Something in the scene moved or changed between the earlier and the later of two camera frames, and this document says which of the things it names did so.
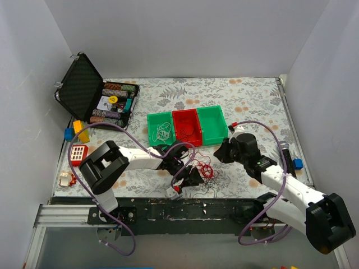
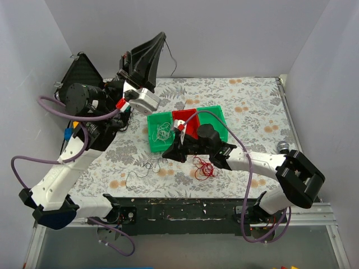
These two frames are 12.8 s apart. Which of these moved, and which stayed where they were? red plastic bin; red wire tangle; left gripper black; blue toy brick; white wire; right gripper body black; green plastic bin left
Moved: right gripper body black; left gripper black
Stayed: blue toy brick; red wire tangle; white wire; green plastic bin left; red plastic bin
